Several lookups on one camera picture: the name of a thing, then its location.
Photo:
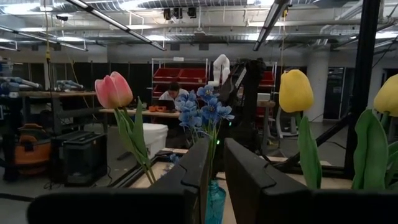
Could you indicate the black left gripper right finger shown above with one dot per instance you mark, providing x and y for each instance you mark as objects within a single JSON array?
[{"x": 280, "y": 205}]

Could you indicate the black storage case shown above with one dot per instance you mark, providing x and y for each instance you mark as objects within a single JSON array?
[{"x": 81, "y": 155}]

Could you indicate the wooden table with equipment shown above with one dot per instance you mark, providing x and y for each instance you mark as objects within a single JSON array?
[{"x": 46, "y": 93}]

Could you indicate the teal glass vase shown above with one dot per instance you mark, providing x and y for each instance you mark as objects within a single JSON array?
[{"x": 214, "y": 202}]

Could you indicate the blue artificial flower bunch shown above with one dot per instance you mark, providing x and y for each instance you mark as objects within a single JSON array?
[
  {"x": 189, "y": 109},
  {"x": 174, "y": 158}
]

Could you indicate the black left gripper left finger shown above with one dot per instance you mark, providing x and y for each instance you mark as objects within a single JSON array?
[{"x": 140, "y": 205}]

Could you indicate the person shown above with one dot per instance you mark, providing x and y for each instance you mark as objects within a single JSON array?
[{"x": 174, "y": 91}]

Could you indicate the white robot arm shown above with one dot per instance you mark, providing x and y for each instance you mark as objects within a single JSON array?
[{"x": 220, "y": 67}]

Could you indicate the white bucket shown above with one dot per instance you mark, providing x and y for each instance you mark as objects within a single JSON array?
[{"x": 155, "y": 140}]

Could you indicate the pink artificial tulip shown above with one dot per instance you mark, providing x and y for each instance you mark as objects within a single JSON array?
[{"x": 113, "y": 90}]

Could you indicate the wooden desk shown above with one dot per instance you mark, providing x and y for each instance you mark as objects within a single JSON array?
[{"x": 140, "y": 112}]

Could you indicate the yellow artificial tulip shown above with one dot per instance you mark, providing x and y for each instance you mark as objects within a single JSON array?
[
  {"x": 387, "y": 96},
  {"x": 295, "y": 90}
]

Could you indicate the black laptop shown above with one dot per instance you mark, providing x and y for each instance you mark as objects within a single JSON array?
[{"x": 166, "y": 105}]

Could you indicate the orange shop vacuum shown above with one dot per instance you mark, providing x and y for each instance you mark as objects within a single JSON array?
[{"x": 31, "y": 149}]

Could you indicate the red bin shelf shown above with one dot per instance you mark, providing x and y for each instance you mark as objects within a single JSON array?
[{"x": 180, "y": 74}]

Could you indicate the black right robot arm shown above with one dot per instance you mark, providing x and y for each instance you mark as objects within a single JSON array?
[{"x": 248, "y": 124}]

